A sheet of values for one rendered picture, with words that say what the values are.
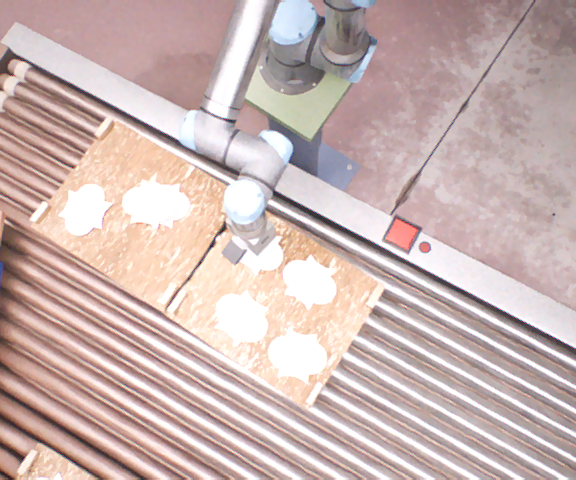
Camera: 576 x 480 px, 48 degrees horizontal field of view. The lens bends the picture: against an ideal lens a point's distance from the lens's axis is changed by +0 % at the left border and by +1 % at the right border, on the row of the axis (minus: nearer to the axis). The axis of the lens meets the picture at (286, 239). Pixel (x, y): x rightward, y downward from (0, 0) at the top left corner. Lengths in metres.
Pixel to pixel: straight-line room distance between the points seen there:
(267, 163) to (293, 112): 0.53
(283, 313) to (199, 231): 0.29
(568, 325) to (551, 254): 1.05
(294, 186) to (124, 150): 0.45
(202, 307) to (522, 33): 2.01
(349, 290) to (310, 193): 0.27
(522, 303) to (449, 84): 1.42
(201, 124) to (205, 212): 0.40
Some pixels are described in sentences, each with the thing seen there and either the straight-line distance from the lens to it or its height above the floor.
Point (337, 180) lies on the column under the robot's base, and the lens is 2.64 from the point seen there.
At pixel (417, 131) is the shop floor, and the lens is 2.77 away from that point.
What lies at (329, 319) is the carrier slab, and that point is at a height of 0.94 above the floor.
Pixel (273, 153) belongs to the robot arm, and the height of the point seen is 1.32.
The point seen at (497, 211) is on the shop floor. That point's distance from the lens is 2.72.
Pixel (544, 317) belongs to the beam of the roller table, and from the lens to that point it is 1.69.
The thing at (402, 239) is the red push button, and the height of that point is 0.93.
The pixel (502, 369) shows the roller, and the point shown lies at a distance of 1.64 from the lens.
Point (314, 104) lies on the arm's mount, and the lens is 1.78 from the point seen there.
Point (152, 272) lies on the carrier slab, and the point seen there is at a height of 0.94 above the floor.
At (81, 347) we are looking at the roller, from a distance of 1.66.
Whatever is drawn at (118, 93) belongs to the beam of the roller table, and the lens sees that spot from 1.84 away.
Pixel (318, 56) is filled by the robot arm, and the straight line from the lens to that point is 1.62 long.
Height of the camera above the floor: 2.49
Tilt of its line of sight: 75 degrees down
